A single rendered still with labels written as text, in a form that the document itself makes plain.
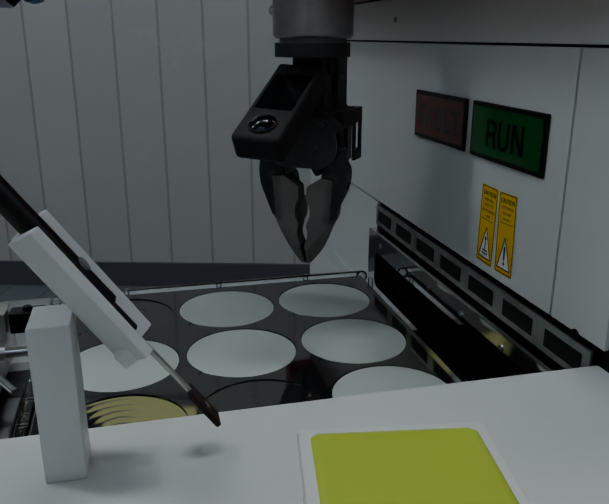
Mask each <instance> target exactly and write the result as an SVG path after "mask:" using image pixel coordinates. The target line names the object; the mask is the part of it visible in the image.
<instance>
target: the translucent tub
mask: <svg viewBox="0 0 609 504"><path fill-rule="evenodd" d="M297 444H298V453H299V462H300V470H301V479H302V488H303V504H531V502H530V500H529V499H528V497H527V495H526V494H525V492H524V490H523V489H522V487H521V485H520V484H519V482H518V480H517V479H516V477H515V475H514V474H513V472H512V470H511V469H510V467H509V465H508V464H507V462H506V460H505V459H504V457H503V455H502V454H501V452H500V450H499V449H498V447H497V445H496V444H495V442H494V440H493V439H492V437H491V435H490V434H489V432H488V430H487V429H486V427H485V425H484V424H483V423H479V422H478V423H454V424H430V425H406V426H382V427H358V428H333V429H309V430H300V431H299V432H298V434H297Z"/></svg>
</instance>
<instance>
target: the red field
mask: <svg viewBox="0 0 609 504"><path fill-rule="evenodd" d="M463 115H464V103H462V102H457V101H452V100H447V99H442V98H437V97H432V96H427V95H422V94H417V111H416V132H419V133H422V134H425V135H428V136H431V137H434V138H437V139H440V140H443V141H445V142H448V143H451V144H454V145H457V146H460V147H461V143H462V129H463Z"/></svg>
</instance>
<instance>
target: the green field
mask: <svg viewBox="0 0 609 504"><path fill-rule="evenodd" d="M543 129H544V119H541V118H536V117H531V116H526V115H521V114H516V113H511V112H506V111H501V110H496V109H491V108H487V107H482V106H477V105H475V106H474V119H473V133H472V146H471V150H472V151H475V152H478V153H481V154H484V155H487V156H490V157H493V158H496V159H499V160H502V161H505V162H508V163H511V164H514V165H517V166H520V167H522V168H525V169H528V170H531V171H534V172H537V173H539V166H540V157H541V148H542V138H543Z"/></svg>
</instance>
